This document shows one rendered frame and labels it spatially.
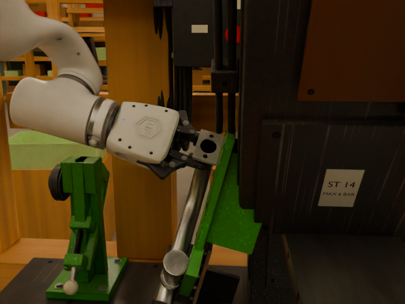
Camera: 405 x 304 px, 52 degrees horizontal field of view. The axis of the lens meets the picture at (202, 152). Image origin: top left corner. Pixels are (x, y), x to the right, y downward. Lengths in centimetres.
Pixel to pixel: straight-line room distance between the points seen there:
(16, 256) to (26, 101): 55
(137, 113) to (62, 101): 12
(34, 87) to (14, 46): 11
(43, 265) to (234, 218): 58
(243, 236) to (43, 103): 37
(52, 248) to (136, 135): 58
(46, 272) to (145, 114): 49
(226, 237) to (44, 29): 40
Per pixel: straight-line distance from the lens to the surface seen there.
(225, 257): 107
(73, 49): 73
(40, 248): 119
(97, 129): 67
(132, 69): 94
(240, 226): 60
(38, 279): 100
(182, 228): 74
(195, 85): 754
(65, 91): 71
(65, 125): 69
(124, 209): 102
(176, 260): 62
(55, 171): 87
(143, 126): 67
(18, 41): 63
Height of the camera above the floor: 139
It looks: 14 degrees down
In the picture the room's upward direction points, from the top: straight up
